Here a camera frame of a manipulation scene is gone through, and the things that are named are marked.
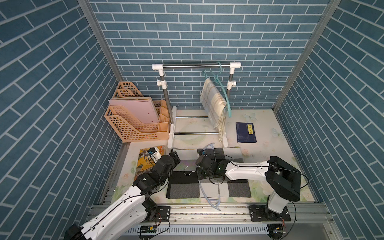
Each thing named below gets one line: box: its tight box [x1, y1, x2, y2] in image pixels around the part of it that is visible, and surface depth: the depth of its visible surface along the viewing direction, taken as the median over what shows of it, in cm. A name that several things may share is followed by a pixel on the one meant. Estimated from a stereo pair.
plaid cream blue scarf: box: [200, 78, 227, 142], surface depth 88 cm
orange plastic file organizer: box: [104, 81, 169, 143], surface depth 99 cm
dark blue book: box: [235, 122, 258, 144], surface depth 107 cm
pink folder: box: [108, 99, 159, 124], surface depth 91 cm
